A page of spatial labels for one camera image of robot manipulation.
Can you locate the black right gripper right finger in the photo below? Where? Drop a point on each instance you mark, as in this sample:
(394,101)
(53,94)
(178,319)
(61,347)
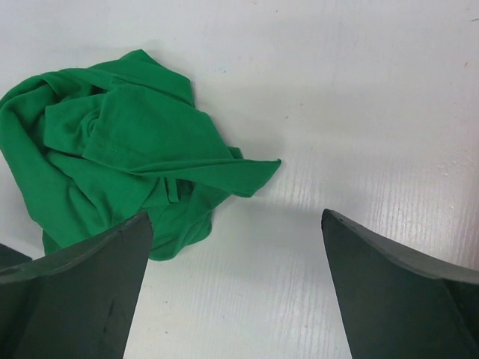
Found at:
(395,301)

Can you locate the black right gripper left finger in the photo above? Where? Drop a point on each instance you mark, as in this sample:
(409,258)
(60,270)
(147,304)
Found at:
(78,302)

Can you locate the green t-shirt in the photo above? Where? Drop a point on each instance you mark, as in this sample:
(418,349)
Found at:
(92,147)

